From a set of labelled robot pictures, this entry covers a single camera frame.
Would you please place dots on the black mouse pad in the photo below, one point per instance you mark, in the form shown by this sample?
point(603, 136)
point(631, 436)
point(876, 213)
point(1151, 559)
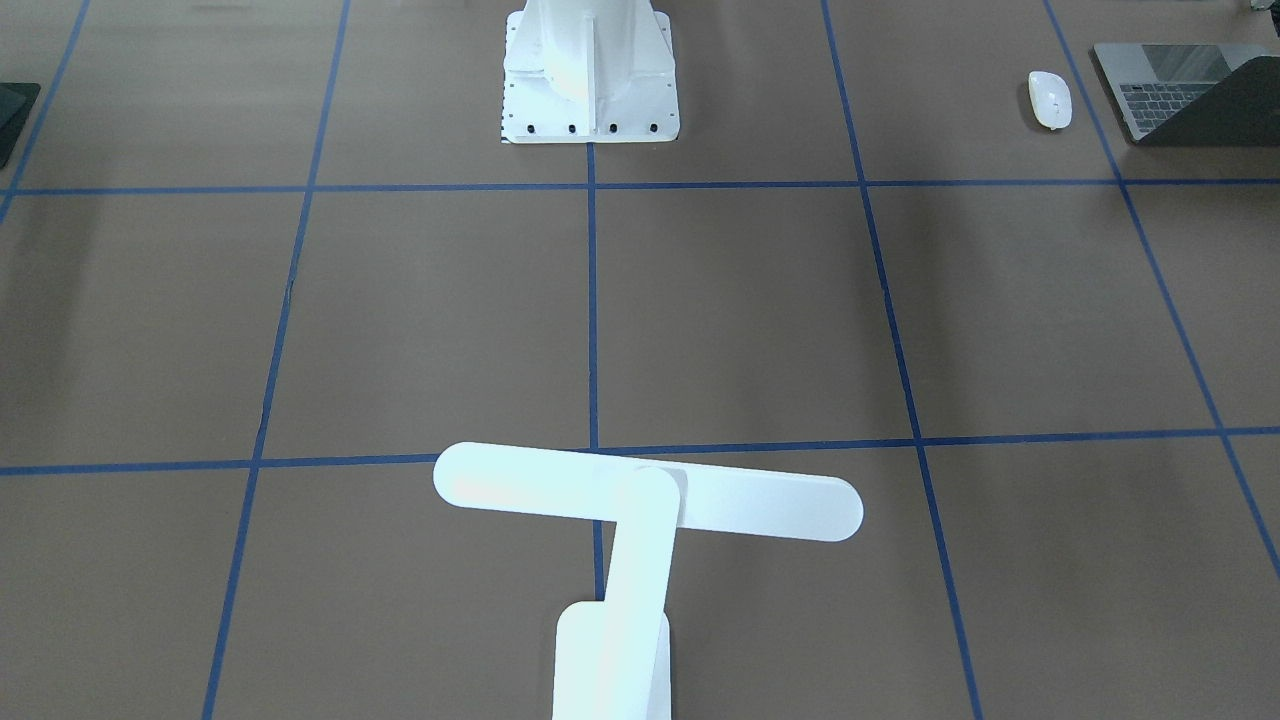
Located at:
point(17, 101)

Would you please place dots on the grey laptop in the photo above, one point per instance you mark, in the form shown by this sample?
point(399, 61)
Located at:
point(1194, 95)

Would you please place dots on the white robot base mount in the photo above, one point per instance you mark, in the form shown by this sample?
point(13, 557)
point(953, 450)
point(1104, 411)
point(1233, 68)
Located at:
point(589, 72)

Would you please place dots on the white computer mouse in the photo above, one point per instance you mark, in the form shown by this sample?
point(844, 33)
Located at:
point(1050, 100)

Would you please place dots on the white desk lamp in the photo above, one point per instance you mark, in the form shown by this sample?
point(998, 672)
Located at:
point(614, 656)

